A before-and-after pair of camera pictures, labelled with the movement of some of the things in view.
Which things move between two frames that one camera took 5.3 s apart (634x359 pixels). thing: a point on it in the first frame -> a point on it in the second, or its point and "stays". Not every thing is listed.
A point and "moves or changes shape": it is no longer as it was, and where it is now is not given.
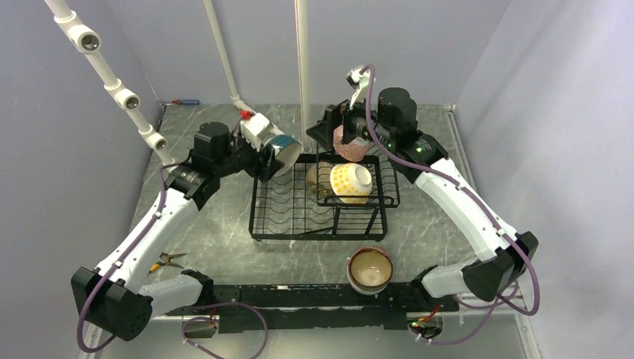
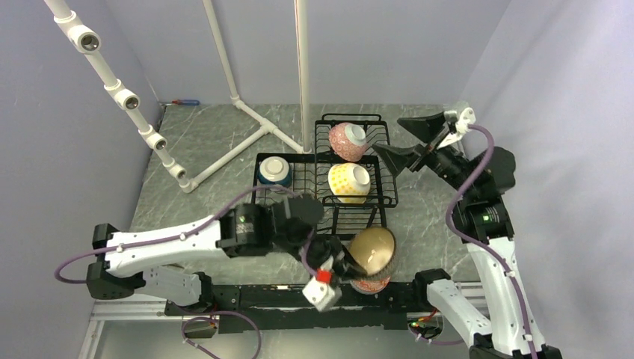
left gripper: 265,170 -> 339,257
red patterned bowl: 355,149 stays
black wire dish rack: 330,195 stays
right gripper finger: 324,132 -> 398,159
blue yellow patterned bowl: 351,182 stays
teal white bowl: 287,149 moves or changes shape
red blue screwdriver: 186,102 stays
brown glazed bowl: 369,270 -> 373,249
